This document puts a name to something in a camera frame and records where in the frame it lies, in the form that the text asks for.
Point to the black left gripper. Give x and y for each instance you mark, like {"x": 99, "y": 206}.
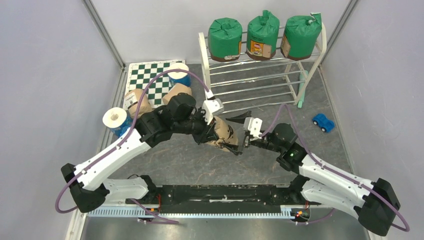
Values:
{"x": 208, "y": 133}

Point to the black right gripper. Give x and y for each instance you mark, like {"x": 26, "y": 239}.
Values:
{"x": 248, "y": 137}

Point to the brown paper roll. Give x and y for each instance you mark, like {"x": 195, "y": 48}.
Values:
{"x": 225, "y": 133}

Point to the brown roll with cartoon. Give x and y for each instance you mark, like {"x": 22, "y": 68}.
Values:
{"x": 174, "y": 91}

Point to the green paper roll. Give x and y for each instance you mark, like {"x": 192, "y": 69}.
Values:
{"x": 262, "y": 36}

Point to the green brown roll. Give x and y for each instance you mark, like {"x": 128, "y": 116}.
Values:
{"x": 300, "y": 35}

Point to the brown roll with label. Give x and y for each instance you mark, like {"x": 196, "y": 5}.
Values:
{"x": 131, "y": 100}

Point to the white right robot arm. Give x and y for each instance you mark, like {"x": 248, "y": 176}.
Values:
{"x": 373, "y": 203}

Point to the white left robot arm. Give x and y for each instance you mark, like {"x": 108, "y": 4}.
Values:
{"x": 89, "y": 183}

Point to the cream metal shelf rack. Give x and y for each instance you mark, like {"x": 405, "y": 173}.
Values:
{"x": 246, "y": 84}

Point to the green roll on shelf left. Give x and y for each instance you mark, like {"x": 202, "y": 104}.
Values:
{"x": 225, "y": 39}

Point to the blue white roll rear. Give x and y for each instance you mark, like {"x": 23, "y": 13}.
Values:
{"x": 178, "y": 76}

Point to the blue white roll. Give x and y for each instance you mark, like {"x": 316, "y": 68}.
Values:
{"x": 117, "y": 120}
{"x": 178, "y": 76}

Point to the blue toy car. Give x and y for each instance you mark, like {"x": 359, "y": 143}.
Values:
{"x": 326, "y": 125}

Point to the green white chessboard mat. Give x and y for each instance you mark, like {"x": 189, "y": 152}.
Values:
{"x": 140, "y": 73}

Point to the blue white roll front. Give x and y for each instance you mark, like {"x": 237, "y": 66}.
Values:
{"x": 117, "y": 120}

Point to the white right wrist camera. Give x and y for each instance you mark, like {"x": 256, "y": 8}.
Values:
{"x": 253, "y": 126}

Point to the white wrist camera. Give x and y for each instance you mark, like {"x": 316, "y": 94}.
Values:
{"x": 213, "y": 106}
{"x": 253, "y": 126}

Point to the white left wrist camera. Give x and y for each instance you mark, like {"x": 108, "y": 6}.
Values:
{"x": 213, "y": 106}

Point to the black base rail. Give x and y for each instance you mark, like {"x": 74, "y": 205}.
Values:
{"x": 236, "y": 201}

